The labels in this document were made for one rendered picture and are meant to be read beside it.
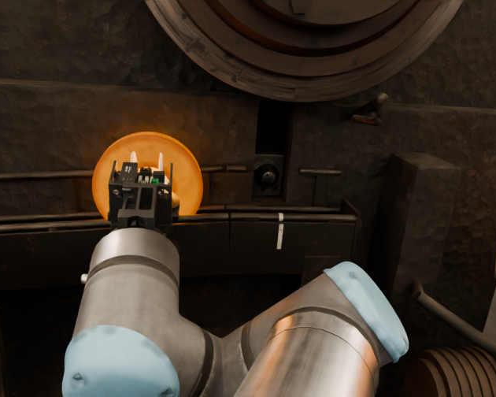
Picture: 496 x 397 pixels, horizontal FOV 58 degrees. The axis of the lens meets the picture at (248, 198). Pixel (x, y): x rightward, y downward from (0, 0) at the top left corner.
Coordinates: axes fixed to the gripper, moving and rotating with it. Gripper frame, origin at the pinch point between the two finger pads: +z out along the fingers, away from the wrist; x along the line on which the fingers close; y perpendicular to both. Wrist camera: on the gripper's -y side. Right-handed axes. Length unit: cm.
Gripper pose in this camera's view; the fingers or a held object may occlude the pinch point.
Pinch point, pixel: (149, 173)
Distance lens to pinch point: 67.3
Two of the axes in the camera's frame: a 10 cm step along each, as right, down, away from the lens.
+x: -9.9, -0.3, -1.6
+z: -1.1, -5.8, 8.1
